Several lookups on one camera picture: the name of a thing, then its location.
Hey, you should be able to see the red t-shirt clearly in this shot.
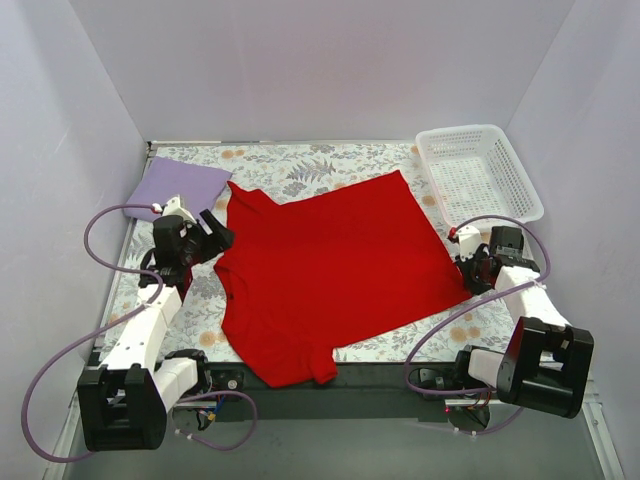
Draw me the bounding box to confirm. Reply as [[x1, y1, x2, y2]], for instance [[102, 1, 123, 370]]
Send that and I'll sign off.
[[215, 171, 468, 388]]

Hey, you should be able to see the white plastic basket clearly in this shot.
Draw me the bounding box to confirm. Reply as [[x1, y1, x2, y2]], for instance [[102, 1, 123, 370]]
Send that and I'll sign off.
[[415, 124, 544, 227]]

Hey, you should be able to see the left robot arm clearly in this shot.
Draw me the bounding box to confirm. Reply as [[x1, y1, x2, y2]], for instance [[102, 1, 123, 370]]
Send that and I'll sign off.
[[77, 210, 234, 452]]

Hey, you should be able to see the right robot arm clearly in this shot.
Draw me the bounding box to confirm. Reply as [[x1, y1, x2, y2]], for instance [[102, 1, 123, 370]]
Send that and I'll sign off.
[[449, 225, 594, 418]]

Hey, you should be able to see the folded lavender t-shirt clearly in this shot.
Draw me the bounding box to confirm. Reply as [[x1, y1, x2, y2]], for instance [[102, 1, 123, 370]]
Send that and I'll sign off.
[[127, 157, 232, 215]]

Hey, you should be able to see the floral table mat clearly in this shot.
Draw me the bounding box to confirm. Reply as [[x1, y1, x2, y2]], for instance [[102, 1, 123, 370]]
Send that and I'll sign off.
[[98, 142, 561, 363]]

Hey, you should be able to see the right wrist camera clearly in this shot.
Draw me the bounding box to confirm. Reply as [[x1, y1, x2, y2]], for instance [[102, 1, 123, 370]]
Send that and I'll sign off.
[[448, 225, 482, 262]]

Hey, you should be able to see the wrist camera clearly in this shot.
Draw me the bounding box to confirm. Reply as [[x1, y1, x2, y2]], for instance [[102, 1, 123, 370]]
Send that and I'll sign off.
[[151, 195, 196, 223], [448, 225, 482, 262]]

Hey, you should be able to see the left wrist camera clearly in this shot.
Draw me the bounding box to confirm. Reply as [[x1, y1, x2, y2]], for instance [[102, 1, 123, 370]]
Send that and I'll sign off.
[[151, 195, 196, 223]]

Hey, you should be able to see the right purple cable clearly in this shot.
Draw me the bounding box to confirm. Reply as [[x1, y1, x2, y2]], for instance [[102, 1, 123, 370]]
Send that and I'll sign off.
[[403, 214, 551, 437]]

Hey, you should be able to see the purple cable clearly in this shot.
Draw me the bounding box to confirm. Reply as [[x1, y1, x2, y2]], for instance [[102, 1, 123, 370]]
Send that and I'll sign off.
[[403, 214, 551, 437], [19, 202, 259, 464]]

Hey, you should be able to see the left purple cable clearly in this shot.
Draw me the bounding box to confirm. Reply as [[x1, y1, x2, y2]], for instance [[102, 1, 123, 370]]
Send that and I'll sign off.
[[19, 202, 259, 464]]

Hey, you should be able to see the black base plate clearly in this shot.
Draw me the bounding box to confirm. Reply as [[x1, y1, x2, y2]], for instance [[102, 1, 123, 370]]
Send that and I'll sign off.
[[189, 360, 514, 426]]

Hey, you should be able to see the aluminium frame rail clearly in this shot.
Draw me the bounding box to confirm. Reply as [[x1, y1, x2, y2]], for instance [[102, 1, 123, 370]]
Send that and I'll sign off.
[[45, 385, 624, 479]]

